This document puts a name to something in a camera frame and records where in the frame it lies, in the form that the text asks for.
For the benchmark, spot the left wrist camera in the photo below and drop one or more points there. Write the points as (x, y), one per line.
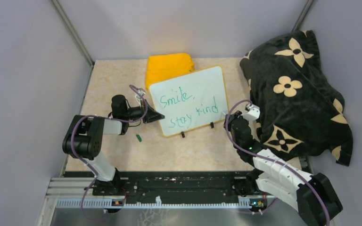
(140, 93)

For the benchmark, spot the right metal corner post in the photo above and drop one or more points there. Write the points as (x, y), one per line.
(302, 16)

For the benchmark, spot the black floral blanket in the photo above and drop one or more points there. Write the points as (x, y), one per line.
(301, 114)

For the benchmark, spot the yellow-framed whiteboard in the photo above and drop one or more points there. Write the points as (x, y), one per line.
(190, 101)

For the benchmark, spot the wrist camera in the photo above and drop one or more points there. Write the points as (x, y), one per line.
(252, 112)
(140, 93)

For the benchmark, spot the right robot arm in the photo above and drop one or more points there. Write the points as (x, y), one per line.
(312, 196)

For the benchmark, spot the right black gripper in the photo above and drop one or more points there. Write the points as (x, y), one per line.
(231, 117)

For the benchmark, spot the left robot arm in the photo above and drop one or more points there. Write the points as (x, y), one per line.
(83, 140)

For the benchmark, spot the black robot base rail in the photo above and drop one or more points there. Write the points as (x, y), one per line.
(190, 189)

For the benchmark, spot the metal corner post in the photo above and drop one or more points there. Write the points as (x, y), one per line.
(302, 16)
(72, 31)

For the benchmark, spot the left metal corner post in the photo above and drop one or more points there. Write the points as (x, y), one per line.
(72, 31)

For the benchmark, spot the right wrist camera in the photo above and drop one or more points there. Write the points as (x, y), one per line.
(252, 112)

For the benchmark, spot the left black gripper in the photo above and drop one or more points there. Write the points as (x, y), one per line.
(152, 115)

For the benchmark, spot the folded yellow cloth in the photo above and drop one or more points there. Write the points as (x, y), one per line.
(163, 67)

